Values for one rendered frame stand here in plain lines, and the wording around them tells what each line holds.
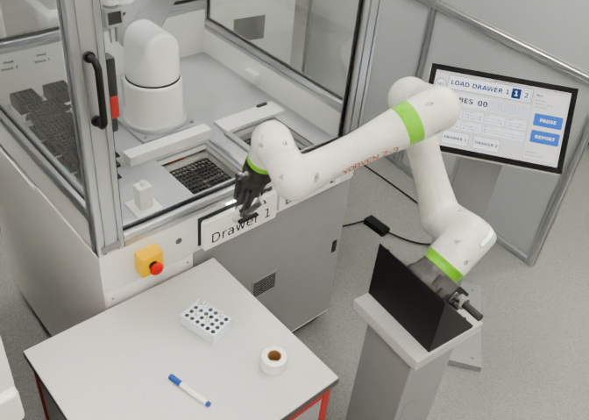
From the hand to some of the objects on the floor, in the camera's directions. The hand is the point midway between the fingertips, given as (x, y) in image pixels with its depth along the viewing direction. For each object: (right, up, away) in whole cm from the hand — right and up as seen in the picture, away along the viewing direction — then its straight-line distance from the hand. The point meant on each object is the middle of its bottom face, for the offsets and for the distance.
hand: (239, 212), depth 197 cm
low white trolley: (-20, -100, +22) cm, 104 cm away
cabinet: (-37, -44, +92) cm, 108 cm away
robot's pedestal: (+48, -90, +45) cm, 111 cm away
